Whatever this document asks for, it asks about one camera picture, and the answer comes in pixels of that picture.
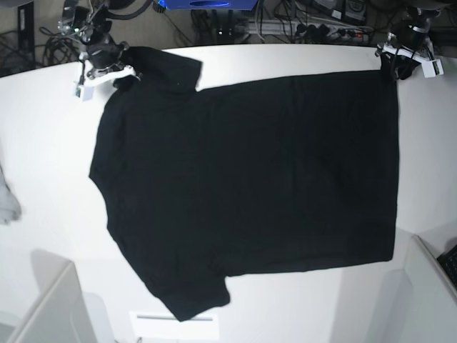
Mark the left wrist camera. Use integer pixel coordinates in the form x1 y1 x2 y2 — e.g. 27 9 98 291
421 59 444 78

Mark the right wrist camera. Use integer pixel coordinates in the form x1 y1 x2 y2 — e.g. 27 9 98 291
73 83 94 101

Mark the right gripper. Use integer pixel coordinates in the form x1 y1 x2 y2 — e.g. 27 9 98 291
79 41 140 86

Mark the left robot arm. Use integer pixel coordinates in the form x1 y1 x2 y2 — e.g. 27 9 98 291
375 1 456 82

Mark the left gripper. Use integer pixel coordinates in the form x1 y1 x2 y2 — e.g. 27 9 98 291
375 34 434 83

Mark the white power strip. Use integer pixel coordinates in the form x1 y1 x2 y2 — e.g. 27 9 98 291
236 19 374 41

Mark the white label plate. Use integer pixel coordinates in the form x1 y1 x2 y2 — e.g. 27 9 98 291
129 312 220 341

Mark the white bin left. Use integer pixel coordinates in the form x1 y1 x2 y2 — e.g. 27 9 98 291
1 249 116 342

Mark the black keyboard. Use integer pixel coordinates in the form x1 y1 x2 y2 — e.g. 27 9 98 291
437 246 457 287

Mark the blue box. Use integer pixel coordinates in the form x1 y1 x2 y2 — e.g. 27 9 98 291
157 0 257 10

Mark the white bin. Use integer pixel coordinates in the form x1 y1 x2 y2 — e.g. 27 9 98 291
366 236 456 342
1 249 116 342

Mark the black T-shirt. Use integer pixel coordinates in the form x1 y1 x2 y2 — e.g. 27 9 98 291
89 47 399 322

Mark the white bin right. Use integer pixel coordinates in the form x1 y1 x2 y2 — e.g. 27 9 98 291
366 236 456 342

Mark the coiled black cable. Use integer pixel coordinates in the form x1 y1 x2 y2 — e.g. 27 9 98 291
35 34 85 67

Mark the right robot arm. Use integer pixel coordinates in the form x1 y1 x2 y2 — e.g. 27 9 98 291
58 1 152 92

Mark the grey cloth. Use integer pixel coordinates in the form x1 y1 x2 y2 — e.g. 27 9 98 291
0 170 21 224

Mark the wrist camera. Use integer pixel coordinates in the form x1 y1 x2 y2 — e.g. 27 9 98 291
73 83 94 101
421 59 444 78

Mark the black flat panel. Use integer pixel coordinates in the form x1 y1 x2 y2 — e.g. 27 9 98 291
17 1 35 55

